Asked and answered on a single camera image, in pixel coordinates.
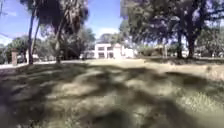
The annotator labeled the white two-storey building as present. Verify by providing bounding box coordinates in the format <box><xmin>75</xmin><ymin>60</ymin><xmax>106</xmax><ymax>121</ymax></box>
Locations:
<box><xmin>82</xmin><ymin>42</ymin><xmax>136</xmax><ymax>60</ymax></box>

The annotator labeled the dry grass ground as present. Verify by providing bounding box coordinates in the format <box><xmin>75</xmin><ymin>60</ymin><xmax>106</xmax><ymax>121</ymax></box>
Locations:
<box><xmin>0</xmin><ymin>58</ymin><xmax>224</xmax><ymax>128</ymax></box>

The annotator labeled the tree with drooping crown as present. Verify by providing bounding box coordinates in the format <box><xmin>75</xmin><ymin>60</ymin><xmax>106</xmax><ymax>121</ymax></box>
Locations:
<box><xmin>36</xmin><ymin>0</ymin><xmax>90</xmax><ymax>64</ymax></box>

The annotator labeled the pale road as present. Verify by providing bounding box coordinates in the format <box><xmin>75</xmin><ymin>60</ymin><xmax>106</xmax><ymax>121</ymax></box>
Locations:
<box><xmin>0</xmin><ymin>59</ymin><xmax>86</xmax><ymax>70</ymax></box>

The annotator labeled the group of large trees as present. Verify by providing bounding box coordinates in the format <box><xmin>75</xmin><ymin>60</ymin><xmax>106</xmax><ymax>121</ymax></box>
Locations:
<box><xmin>119</xmin><ymin>0</ymin><xmax>224</xmax><ymax>60</ymax></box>

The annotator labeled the leaning thin-trunked tree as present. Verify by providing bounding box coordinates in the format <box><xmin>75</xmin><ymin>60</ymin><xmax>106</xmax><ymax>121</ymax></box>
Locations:
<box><xmin>19</xmin><ymin>0</ymin><xmax>43</xmax><ymax>66</ymax></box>

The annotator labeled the brick pillar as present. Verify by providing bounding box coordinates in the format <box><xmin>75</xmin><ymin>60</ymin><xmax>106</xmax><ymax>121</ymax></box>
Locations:
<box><xmin>10</xmin><ymin>48</ymin><xmax>19</xmax><ymax>66</ymax></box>

